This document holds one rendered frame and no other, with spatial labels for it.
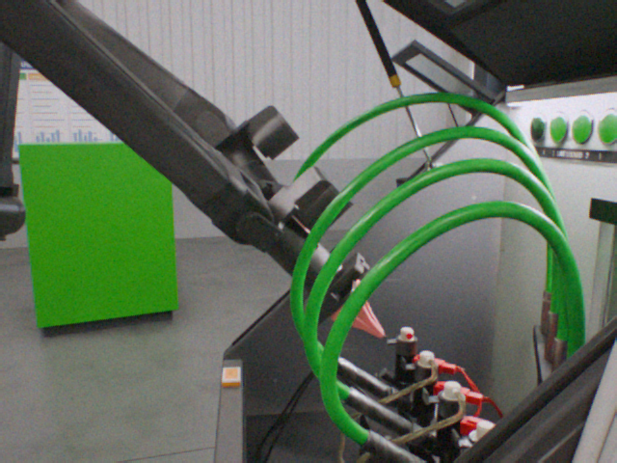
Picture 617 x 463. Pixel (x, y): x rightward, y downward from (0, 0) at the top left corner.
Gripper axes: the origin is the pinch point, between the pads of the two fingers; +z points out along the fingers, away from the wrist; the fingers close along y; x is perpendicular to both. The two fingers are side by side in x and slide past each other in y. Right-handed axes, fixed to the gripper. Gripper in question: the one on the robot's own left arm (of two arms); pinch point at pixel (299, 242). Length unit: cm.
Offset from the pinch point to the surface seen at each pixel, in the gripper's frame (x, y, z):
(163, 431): 165, 112, -34
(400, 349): -2.9, -0.3, 21.5
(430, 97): -27.5, 0.9, -1.4
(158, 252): 186, 200, -167
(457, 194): -17.5, 32.5, 1.4
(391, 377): 0.7, 0.2, 23.6
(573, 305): -24.9, -16.0, 30.2
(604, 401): -24, -28, 36
